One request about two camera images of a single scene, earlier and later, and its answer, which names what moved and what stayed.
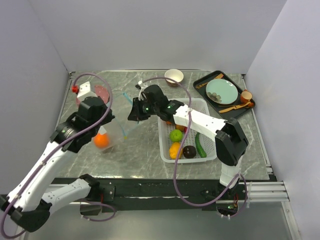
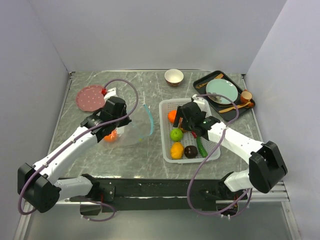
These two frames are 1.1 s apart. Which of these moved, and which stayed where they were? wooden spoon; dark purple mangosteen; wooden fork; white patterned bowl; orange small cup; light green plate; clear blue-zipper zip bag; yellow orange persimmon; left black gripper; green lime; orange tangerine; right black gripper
Moved: right black gripper; clear blue-zipper zip bag; left black gripper; orange tangerine
Stayed: white patterned bowl; wooden fork; orange small cup; dark purple mangosteen; green lime; yellow orange persimmon; light green plate; wooden spoon
